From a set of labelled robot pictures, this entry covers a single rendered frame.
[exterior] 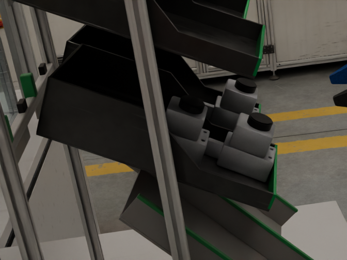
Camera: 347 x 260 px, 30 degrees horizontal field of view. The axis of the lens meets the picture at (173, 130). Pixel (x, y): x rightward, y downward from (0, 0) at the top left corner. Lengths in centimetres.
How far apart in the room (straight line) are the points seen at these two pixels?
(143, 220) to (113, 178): 280
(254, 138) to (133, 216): 17
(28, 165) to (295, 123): 238
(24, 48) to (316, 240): 127
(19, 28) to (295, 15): 272
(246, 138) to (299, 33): 385
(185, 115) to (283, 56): 391
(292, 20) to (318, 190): 171
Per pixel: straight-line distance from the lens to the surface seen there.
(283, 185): 325
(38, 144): 193
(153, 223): 78
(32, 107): 85
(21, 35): 219
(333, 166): 339
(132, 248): 133
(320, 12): 459
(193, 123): 75
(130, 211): 77
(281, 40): 461
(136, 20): 65
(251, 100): 89
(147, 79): 67
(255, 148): 77
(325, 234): 130
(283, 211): 107
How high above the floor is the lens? 157
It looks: 23 degrees down
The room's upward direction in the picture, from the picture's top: 10 degrees counter-clockwise
